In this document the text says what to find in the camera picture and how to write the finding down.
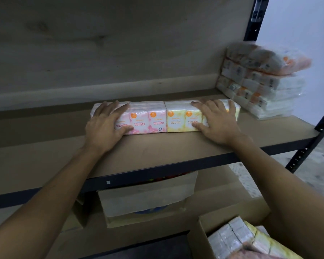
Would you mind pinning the person's right middle finger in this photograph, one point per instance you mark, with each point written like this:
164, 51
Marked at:
209, 104

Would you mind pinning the black metal shelf rack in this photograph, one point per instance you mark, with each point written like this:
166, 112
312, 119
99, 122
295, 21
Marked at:
151, 172

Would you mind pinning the person's right hand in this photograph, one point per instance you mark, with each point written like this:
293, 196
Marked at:
221, 126

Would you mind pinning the person's left forearm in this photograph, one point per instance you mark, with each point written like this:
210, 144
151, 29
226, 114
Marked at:
43, 199

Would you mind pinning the person's left hand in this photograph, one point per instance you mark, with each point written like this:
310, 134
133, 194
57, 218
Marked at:
102, 132

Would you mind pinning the brown shelf board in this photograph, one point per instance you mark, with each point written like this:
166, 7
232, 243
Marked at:
151, 151

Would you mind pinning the pink mini tissue pack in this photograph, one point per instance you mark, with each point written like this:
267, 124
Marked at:
148, 118

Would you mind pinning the person's right forearm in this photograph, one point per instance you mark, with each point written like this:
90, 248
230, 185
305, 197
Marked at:
286, 191

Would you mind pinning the white tissue multipack in plastic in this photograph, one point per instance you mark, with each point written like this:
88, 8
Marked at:
259, 99
267, 82
272, 111

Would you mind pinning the pale cardboard box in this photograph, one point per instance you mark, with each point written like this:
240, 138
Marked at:
145, 196

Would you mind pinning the blue packet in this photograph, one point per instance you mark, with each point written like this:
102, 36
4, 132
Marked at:
148, 210

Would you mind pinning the small brown cardboard box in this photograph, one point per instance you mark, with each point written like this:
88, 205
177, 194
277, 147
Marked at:
78, 213

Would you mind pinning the pale yellow tissue pack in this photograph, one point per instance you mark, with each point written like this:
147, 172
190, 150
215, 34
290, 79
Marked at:
270, 244

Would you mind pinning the person's left thumb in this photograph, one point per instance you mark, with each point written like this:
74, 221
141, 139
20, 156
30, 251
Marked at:
124, 129

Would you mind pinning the person's right little finger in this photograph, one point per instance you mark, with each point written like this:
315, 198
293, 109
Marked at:
232, 109

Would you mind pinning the light wooden board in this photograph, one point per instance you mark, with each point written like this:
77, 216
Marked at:
110, 45

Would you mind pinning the orange tissue multipack in plastic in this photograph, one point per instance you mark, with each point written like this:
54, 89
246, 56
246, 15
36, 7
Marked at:
270, 59

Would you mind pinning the person's left little finger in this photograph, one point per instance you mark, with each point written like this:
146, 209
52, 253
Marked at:
96, 111

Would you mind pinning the person's right thumb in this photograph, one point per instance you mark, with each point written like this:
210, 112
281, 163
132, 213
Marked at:
198, 126

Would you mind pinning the open brown cardboard box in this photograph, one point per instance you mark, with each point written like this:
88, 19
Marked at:
202, 229

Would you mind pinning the yellow mini tissue pack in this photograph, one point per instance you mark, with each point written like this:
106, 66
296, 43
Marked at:
178, 117

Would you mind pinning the pink floral tissue pack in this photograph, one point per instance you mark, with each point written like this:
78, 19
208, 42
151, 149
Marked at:
253, 254

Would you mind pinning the person's left middle finger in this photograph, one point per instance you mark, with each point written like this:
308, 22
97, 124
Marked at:
112, 107

